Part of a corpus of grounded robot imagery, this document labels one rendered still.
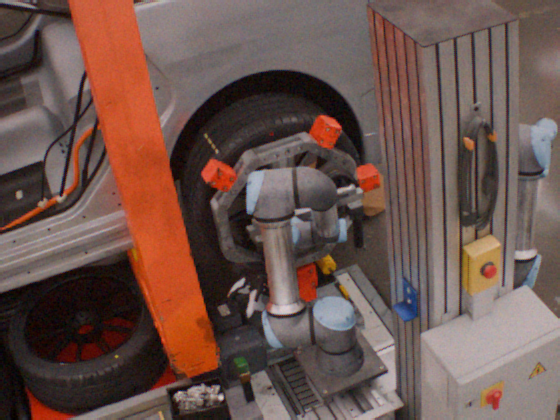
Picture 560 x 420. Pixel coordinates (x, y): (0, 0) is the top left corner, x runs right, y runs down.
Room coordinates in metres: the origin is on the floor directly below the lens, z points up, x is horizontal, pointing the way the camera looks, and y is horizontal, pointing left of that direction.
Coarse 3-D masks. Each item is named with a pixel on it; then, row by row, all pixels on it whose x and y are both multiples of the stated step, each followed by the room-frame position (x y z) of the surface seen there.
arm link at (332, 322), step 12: (324, 300) 1.95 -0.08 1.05; (336, 300) 1.95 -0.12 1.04; (312, 312) 1.92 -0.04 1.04; (324, 312) 1.90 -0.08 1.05; (336, 312) 1.90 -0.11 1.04; (348, 312) 1.90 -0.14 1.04; (312, 324) 1.89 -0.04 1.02; (324, 324) 1.87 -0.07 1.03; (336, 324) 1.86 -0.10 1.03; (348, 324) 1.87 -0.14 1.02; (312, 336) 1.87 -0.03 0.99; (324, 336) 1.86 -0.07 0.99; (336, 336) 1.86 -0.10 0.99; (348, 336) 1.87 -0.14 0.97; (324, 348) 1.88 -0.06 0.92; (336, 348) 1.86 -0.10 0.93; (348, 348) 1.86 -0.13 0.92
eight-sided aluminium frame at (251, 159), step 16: (272, 144) 2.69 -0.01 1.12; (288, 144) 2.68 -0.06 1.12; (304, 144) 2.67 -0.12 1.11; (240, 160) 2.66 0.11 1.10; (256, 160) 2.62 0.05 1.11; (272, 160) 2.64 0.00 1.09; (336, 160) 2.70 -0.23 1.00; (352, 160) 2.73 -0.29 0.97; (240, 176) 2.61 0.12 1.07; (224, 192) 2.63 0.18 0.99; (224, 208) 2.58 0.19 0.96; (224, 224) 2.58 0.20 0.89; (224, 240) 2.58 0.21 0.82; (240, 256) 2.59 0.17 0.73; (256, 256) 2.65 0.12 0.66; (304, 256) 2.66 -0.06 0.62; (320, 256) 2.67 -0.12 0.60
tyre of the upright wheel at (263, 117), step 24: (264, 96) 2.93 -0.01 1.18; (288, 96) 2.95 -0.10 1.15; (216, 120) 2.87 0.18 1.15; (240, 120) 2.81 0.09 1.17; (264, 120) 2.76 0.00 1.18; (288, 120) 2.76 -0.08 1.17; (312, 120) 2.78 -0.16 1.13; (192, 144) 2.86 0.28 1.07; (216, 144) 2.75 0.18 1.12; (240, 144) 2.70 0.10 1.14; (336, 144) 2.79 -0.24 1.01; (192, 168) 2.77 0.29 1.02; (192, 192) 2.71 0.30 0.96; (216, 192) 2.67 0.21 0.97; (192, 216) 2.71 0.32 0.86; (216, 240) 2.66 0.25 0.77
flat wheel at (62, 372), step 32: (64, 288) 2.85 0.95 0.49; (96, 288) 2.87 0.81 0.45; (128, 288) 2.77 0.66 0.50; (32, 320) 2.69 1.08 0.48; (64, 320) 2.66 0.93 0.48; (96, 320) 2.68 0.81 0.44; (128, 320) 2.83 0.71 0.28; (32, 352) 2.48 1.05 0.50; (128, 352) 2.41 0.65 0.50; (160, 352) 2.50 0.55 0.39; (32, 384) 2.40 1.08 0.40; (64, 384) 2.31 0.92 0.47; (96, 384) 2.32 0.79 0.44; (128, 384) 2.35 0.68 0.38
